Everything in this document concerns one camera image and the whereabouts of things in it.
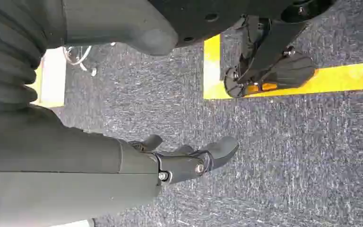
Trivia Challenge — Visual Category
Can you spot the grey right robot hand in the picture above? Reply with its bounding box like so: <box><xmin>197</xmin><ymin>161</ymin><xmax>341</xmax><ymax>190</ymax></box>
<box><xmin>0</xmin><ymin>0</ymin><xmax>240</xmax><ymax>227</ymax></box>

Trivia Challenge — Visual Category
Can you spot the white flat board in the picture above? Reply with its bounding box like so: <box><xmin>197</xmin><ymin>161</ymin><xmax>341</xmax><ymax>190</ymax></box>
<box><xmin>50</xmin><ymin>219</ymin><xmax>95</xmax><ymax>227</ymax></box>

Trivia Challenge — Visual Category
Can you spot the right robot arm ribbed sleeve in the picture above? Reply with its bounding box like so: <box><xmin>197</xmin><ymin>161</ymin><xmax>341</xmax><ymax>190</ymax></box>
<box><xmin>0</xmin><ymin>0</ymin><xmax>64</xmax><ymax>112</ymax></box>

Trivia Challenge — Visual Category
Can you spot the black robot foot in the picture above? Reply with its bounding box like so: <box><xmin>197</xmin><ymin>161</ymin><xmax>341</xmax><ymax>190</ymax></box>
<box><xmin>223</xmin><ymin>15</ymin><xmax>316</xmax><ymax>99</ymax></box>

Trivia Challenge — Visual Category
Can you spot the yellow floor tape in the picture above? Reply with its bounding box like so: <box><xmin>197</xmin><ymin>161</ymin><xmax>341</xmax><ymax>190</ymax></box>
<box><xmin>203</xmin><ymin>34</ymin><xmax>363</xmax><ymax>101</ymax></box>

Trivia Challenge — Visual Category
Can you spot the pale wooden post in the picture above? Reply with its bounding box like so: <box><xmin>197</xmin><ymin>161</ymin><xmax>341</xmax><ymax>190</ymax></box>
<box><xmin>26</xmin><ymin>47</ymin><xmax>67</xmax><ymax>109</ymax></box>

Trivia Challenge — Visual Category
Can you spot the white cable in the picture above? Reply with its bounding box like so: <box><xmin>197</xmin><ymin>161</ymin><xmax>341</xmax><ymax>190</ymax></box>
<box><xmin>62</xmin><ymin>42</ymin><xmax>117</xmax><ymax>78</ymax></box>

